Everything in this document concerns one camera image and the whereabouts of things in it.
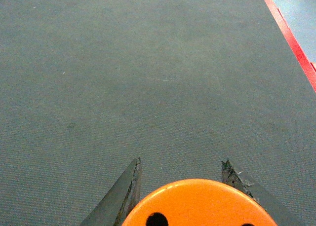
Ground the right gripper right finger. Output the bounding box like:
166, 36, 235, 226
221, 160, 303, 226

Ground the orange round cap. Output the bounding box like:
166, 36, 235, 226
123, 179, 276, 226

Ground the red framed work table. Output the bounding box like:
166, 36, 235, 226
0, 0, 316, 226

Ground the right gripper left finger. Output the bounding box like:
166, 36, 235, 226
80, 157, 142, 226

